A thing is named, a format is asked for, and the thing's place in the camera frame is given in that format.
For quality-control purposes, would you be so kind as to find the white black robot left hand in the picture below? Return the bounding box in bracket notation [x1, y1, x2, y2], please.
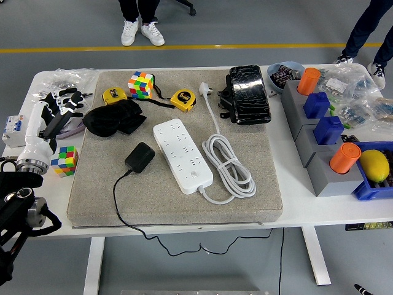
[17, 87, 85, 169]

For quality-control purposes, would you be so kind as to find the thin black adapter cord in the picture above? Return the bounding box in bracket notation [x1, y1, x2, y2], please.
[112, 170, 273, 258]

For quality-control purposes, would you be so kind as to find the black power adapter plug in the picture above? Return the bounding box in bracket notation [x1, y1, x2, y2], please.
[124, 141, 156, 175]

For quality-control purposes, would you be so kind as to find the white power strip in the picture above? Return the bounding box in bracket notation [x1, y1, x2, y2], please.
[152, 117, 215, 195]

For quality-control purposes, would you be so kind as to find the white circuit breaker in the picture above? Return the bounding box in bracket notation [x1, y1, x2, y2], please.
[1, 113, 31, 149]

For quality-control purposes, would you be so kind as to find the small colourful puzzle cube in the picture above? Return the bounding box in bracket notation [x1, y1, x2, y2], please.
[50, 146, 79, 178]

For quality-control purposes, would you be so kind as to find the white table leg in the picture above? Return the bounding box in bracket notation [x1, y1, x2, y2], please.
[300, 226, 332, 286]
[82, 237, 107, 295]

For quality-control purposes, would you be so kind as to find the black table control panel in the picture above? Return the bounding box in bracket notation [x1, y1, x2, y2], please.
[344, 221, 393, 232]

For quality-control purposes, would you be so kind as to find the clear bag of screws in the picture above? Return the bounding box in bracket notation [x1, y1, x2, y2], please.
[32, 68, 99, 99]

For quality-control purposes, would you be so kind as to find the black cloth pouch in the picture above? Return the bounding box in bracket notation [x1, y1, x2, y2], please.
[82, 98, 147, 139]

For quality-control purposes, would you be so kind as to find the small yellow tape measure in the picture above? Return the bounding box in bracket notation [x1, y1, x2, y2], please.
[101, 87, 128, 106]

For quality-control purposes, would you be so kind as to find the blue plastic bin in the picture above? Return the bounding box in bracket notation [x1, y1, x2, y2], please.
[351, 140, 393, 202]

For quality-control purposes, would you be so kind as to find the grey block base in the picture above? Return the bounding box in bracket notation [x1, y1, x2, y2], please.
[281, 80, 311, 120]
[308, 150, 374, 198]
[288, 104, 331, 141]
[297, 124, 344, 169]

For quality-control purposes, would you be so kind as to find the large colourful puzzle cube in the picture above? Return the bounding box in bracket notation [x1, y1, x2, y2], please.
[127, 71, 155, 100]

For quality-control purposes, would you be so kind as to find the yellow lemon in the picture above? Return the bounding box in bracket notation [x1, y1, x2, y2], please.
[359, 149, 391, 184]

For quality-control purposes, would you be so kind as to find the orange cylinder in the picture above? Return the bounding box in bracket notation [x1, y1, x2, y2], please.
[329, 142, 362, 175]
[296, 66, 321, 96]

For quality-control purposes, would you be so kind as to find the grey-brown mat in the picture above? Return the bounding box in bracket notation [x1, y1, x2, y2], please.
[66, 68, 284, 229]

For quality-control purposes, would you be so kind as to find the person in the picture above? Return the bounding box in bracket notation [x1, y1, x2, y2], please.
[333, 0, 393, 89]
[118, 0, 166, 47]

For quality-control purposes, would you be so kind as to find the blue block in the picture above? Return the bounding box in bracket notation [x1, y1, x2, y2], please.
[313, 116, 345, 146]
[303, 91, 332, 120]

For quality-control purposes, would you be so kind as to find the clear bag with blue parts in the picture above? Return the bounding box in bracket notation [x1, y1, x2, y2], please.
[333, 100, 374, 130]

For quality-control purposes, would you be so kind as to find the clear bag with brown parts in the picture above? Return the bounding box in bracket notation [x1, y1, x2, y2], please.
[367, 95, 393, 132]

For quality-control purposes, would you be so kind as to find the black plastic holder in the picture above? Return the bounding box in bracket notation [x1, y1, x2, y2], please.
[216, 73, 237, 120]

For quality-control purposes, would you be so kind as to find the black chair base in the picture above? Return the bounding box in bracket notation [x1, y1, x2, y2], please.
[167, 0, 197, 17]

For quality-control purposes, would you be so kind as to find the clear bag with labelled parts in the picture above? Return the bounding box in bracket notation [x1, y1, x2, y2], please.
[317, 63, 383, 102]

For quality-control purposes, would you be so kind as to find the glossy black case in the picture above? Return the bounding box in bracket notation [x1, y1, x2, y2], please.
[228, 64, 273, 126]

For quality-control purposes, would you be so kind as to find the light blue bowl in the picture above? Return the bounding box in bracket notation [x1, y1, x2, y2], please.
[266, 61, 305, 95]

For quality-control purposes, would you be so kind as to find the black electronic parts heap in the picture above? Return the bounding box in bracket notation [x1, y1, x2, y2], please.
[271, 64, 303, 85]

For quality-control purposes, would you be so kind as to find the hanging black cable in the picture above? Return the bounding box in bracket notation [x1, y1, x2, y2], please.
[278, 227, 286, 295]

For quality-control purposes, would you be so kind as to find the yellow tape measure with strap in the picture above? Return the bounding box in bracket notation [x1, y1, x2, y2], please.
[146, 82, 197, 114]

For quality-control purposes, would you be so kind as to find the white power strip cable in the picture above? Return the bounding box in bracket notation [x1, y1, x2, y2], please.
[198, 81, 258, 205]

